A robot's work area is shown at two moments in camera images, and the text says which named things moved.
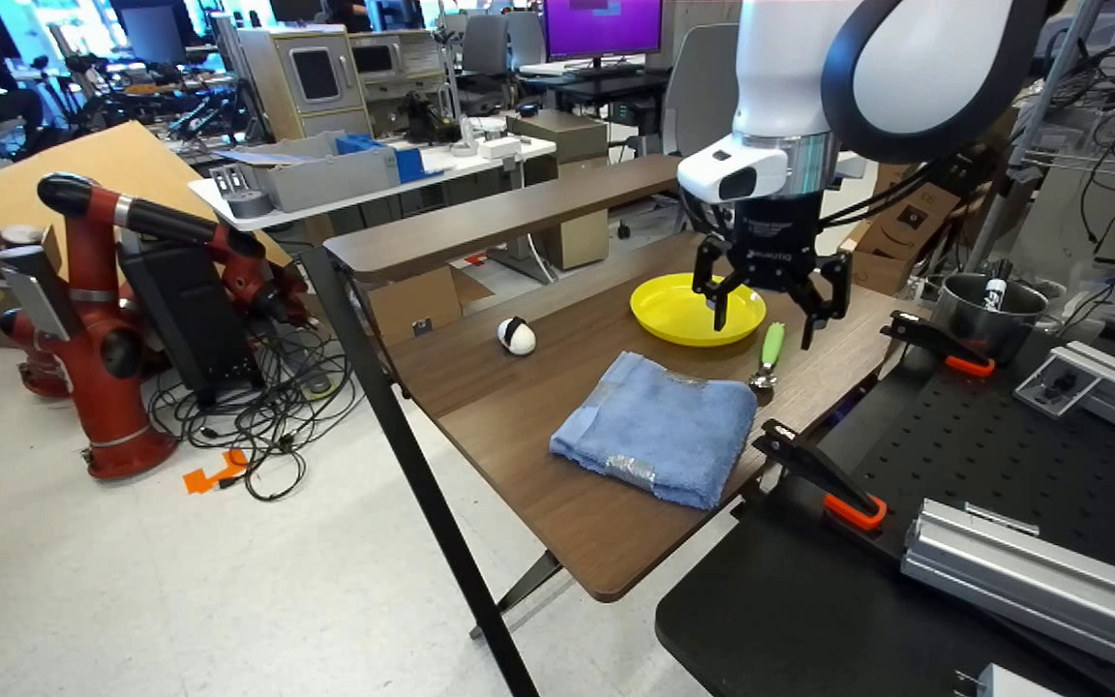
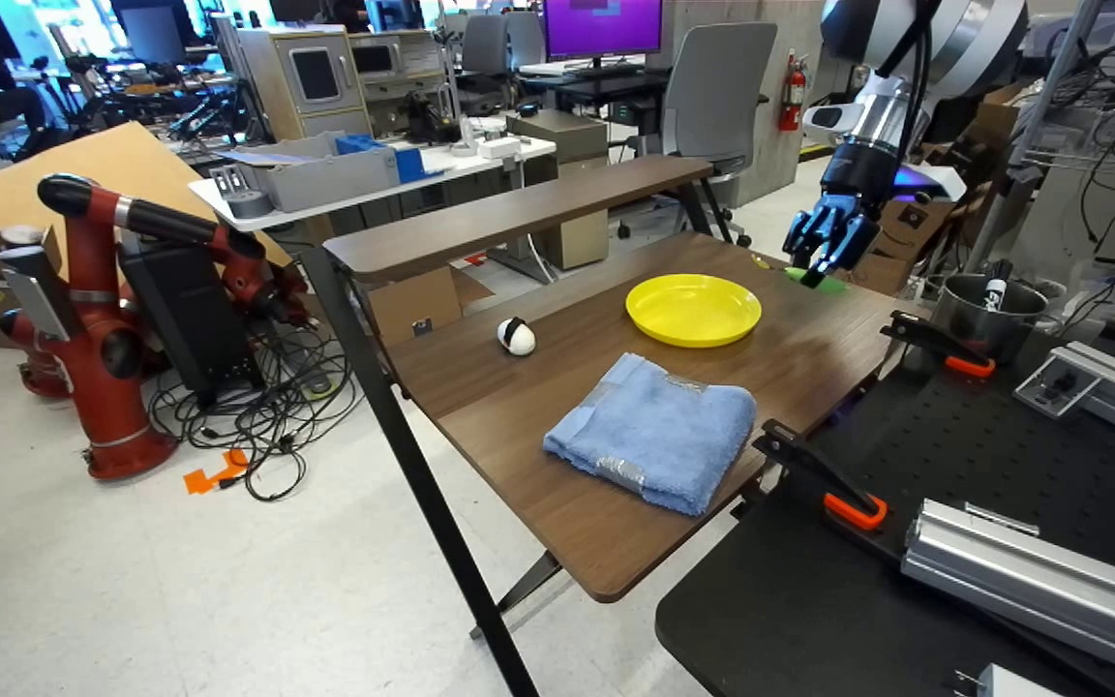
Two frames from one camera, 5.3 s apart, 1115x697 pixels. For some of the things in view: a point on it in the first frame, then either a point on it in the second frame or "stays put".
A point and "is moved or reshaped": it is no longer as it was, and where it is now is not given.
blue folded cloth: x=660 y=429 stays put
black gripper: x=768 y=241 -> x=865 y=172
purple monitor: x=603 y=29 stays put
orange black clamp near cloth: x=851 y=500 stays put
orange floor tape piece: x=233 y=464 stays put
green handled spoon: x=773 y=352 is moved or reshaped
